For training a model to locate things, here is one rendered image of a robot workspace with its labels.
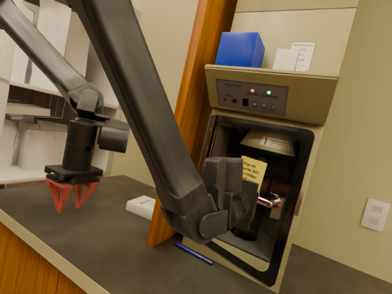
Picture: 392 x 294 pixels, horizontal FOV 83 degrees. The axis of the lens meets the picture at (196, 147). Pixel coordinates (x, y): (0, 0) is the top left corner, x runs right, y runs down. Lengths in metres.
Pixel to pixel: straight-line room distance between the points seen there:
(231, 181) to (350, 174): 0.77
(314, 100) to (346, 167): 0.55
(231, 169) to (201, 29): 0.47
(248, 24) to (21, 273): 1.05
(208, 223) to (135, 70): 0.23
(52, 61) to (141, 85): 0.38
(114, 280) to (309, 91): 0.64
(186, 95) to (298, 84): 0.30
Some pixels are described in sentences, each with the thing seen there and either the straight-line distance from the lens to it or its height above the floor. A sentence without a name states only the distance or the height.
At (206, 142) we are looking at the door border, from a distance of 0.70.
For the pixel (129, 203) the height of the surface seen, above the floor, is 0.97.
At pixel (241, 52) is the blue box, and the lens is 0.62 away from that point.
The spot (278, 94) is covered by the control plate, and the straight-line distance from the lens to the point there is 0.60.
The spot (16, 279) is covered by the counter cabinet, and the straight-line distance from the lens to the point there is 1.02.
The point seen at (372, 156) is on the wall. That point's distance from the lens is 1.11.
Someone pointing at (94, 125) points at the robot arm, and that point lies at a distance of 0.53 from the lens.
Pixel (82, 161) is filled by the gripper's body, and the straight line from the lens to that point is 0.53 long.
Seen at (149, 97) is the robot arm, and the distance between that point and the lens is 0.29.
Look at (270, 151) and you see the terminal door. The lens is 0.60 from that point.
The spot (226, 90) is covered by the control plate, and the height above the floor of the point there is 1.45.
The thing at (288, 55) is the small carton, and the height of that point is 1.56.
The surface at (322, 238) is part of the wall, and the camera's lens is 1.14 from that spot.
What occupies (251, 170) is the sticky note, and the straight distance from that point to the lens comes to 0.62.
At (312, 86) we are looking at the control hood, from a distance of 0.57.
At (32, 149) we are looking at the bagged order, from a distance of 1.45.
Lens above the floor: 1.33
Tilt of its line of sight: 5 degrees down
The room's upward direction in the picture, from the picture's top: 13 degrees clockwise
